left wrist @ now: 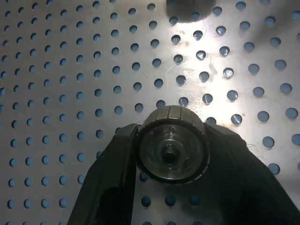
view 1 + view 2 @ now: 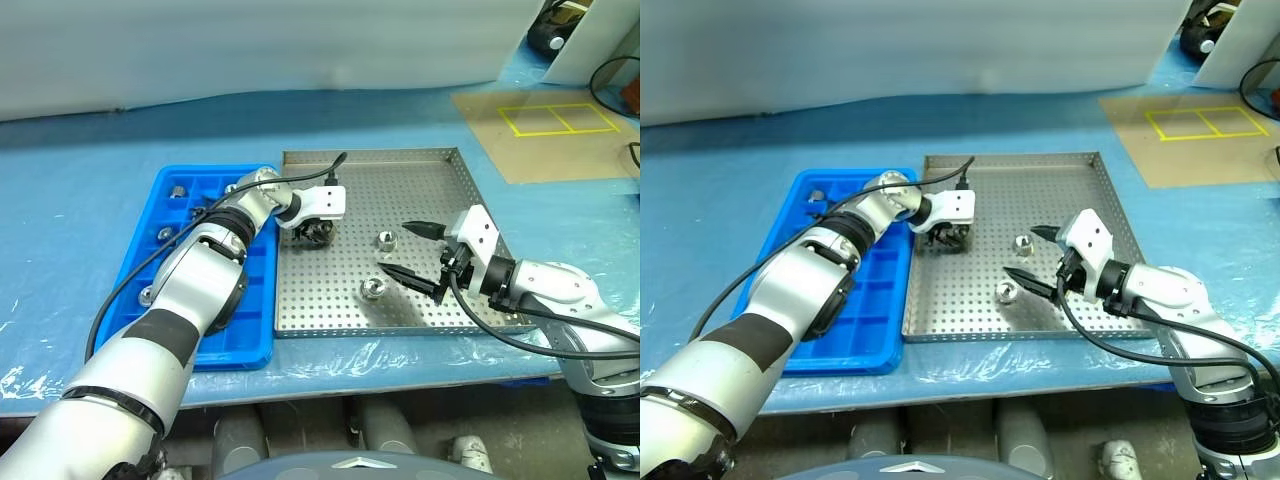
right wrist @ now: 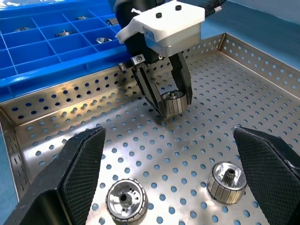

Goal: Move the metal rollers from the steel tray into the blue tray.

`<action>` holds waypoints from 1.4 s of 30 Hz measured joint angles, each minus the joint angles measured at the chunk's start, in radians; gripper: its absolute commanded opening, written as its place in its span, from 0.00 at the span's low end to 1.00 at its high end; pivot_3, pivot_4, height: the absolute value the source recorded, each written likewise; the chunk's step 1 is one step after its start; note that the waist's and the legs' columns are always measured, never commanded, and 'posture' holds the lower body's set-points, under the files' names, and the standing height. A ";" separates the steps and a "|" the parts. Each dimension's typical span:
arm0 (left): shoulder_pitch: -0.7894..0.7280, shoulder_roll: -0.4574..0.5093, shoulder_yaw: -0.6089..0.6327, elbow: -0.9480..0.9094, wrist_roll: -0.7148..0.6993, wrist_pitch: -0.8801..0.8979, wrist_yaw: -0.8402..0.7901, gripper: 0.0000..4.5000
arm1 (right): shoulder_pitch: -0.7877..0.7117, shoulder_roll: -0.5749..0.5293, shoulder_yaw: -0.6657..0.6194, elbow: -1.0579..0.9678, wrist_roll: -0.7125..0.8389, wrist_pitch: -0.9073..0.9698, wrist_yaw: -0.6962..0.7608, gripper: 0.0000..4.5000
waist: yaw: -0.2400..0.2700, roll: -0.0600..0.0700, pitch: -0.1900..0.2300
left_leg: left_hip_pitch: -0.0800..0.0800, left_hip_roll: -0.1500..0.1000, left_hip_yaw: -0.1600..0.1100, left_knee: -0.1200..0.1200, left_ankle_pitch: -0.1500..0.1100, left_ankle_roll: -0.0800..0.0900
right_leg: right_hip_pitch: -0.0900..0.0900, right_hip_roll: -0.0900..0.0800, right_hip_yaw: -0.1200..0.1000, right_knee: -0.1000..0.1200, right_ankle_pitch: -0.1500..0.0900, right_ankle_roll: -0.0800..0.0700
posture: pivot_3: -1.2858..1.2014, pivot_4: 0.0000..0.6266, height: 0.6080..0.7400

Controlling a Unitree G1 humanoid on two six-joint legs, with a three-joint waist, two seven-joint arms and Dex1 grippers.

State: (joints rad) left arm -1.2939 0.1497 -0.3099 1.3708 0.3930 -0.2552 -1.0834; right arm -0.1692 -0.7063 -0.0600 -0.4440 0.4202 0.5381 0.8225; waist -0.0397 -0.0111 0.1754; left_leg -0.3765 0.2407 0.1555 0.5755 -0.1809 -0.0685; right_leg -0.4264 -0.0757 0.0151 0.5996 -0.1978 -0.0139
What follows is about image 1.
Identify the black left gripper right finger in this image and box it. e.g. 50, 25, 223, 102
199, 123, 300, 225

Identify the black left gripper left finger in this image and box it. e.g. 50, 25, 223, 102
67, 123, 141, 225

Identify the perforated metal tray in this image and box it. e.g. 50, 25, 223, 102
0, 0, 300, 225

